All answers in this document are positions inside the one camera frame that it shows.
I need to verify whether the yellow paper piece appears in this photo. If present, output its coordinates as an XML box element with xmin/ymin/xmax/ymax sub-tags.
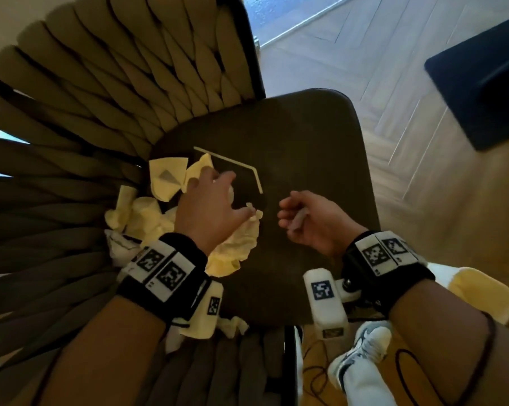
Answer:
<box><xmin>182</xmin><ymin>153</ymin><xmax>215</xmax><ymax>193</ymax></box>

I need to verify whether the small grey paper scrap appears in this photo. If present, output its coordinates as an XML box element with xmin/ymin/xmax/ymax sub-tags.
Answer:
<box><xmin>288</xmin><ymin>207</ymin><xmax>310</xmax><ymax>232</ymax></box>

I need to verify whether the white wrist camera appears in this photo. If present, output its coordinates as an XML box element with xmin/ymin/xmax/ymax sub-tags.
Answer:
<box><xmin>166</xmin><ymin>280</ymin><xmax>225</xmax><ymax>353</ymax></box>
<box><xmin>303</xmin><ymin>268</ymin><xmax>362</xmax><ymax>349</ymax></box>

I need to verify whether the crumpled white paper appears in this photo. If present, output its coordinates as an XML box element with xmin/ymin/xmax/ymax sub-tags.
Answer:
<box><xmin>104</xmin><ymin>229</ymin><xmax>147</xmax><ymax>268</ymax></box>

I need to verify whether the glass door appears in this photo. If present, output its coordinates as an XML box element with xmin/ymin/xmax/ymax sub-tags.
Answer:
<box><xmin>243</xmin><ymin>0</ymin><xmax>358</xmax><ymax>48</ymax></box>

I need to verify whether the white sneaker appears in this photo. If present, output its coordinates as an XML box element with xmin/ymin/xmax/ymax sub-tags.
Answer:
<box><xmin>327</xmin><ymin>321</ymin><xmax>393</xmax><ymax>392</ymax></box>

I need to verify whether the folded yellow paper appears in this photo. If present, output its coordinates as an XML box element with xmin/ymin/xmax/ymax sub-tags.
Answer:
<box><xmin>148</xmin><ymin>156</ymin><xmax>189</xmax><ymax>203</ymax></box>

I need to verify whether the black floor cable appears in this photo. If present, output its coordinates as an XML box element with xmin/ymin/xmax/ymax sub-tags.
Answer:
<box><xmin>301</xmin><ymin>338</ymin><xmax>337</xmax><ymax>406</ymax></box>

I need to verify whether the small yellow paper scrap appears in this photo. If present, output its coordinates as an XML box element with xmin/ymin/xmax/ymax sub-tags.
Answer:
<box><xmin>216</xmin><ymin>316</ymin><xmax>249</xmax><ymax>339</ymax></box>

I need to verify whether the person's right hand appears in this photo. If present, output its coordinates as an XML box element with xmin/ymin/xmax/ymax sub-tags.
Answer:
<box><xmin>277</xmin><ymin>190</ymin><xmax>368</xmax><ymax>257</ymax></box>

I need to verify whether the yellow and white bag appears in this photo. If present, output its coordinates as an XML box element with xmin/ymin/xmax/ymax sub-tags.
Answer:
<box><xmin>425</xmin><ymin>262</ymin><xmax>509</xmax><ymax>326</ymax></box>

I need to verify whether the black forearm cable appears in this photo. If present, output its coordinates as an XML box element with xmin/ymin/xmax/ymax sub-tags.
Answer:
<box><xmin>30</xmin><ymin>347</ymin><xmax>66</xmax><ymax>406</ymax></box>
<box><xmin>395</xmin><ymin>312</ymin><xmax>497</xmax><ymax>406</ymax></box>

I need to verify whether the bent white straw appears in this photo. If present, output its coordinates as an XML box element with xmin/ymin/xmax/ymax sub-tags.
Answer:
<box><xmin>193</xmin><ymin>146</ymin><xmax>264</xmax><ymax>194</ymax></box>

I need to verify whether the woven rope chair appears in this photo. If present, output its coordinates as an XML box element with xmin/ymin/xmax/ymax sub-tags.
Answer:
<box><xmin>0</xmin><ymin>0</ymin><xmax>299</xmax><ymax>406</ymax></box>

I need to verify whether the person's left forearm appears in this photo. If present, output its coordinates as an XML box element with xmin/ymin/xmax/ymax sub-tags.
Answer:
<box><xmin>38</xmin><ymin>293</ymin><xmax>173</xmax><ymax>406</ymax></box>

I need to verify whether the person's right forearm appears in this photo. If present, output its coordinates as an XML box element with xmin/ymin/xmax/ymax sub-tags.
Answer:
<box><xmin>388</xmin><ymin>278</ymin><xmax>509</xmax><ymax>406</ymax></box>

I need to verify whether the person's left hand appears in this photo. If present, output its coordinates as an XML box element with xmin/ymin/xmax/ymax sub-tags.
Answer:
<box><xmin>174</xmin><ymin>166</ymin><xmax>257</xmax><ymax>255</ymax></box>

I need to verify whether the dark blue furniture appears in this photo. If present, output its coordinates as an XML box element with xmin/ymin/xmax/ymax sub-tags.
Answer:
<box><xmin>424</xmin><ymin>10</ymin><xmax>509</xmax><ymax>152</ymax></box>

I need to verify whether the dark seat cushion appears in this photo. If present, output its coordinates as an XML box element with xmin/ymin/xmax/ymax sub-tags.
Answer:
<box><xmin>150</xmin><ymin>89</ymin><xmax>381</xmax><ymax>327</ymax></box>

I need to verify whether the black marker wristband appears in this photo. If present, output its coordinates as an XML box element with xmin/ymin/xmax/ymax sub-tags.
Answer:
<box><xmin>341</xmin><ymin>230</ymin><xmax>436</xmax><ymax>318</ymax></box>
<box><xmin>117</xmin><ymin>232</ymin><xmax>209</xmax><ymax>325</ymax></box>

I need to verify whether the white trouser leg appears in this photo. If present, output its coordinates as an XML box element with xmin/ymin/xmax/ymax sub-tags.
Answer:
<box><xmin>342</xmin><ymin>358</ymin><xmax>398</xmax><ymax>406</ymax></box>

